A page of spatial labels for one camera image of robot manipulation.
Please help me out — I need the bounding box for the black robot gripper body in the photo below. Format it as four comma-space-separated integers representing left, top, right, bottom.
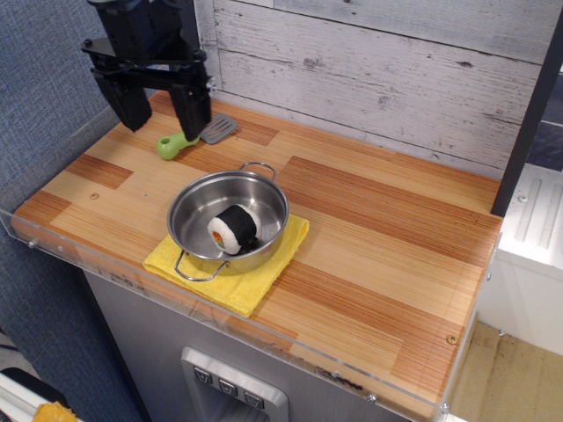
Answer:
81, 1, 212, 91

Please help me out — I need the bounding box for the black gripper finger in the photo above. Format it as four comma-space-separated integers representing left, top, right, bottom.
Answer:
92, 69, 151, 132
169, 85, 211, 142

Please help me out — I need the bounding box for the green handled grey spatula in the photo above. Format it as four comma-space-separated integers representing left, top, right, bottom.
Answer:
156, 112, 238, 163

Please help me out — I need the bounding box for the stainless steel pot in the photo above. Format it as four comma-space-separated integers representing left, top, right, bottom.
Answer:
167, 162, 289, 282

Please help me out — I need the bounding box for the toy sushi roll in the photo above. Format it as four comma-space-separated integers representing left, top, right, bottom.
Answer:
207, 204, 262, 255

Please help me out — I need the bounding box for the clear acrylic table guard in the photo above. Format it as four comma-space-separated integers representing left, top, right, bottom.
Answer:
0, 61, 502, 417

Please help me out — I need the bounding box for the yellow cloth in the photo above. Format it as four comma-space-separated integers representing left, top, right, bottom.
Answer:
143, 215, 310, 317

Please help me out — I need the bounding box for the grey cabinet with dispenser panel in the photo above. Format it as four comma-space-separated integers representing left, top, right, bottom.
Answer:
86, 273, 402, 421

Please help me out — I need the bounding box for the yellow black object bottom left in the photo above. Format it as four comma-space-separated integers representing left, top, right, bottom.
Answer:
1, 367, 81, 421

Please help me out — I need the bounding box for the white appliance at right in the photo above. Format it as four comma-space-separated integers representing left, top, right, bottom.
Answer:
477, 164, 562, 354

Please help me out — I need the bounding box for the black vertical post right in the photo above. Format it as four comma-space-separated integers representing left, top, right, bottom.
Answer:
491, 11, 562, 217

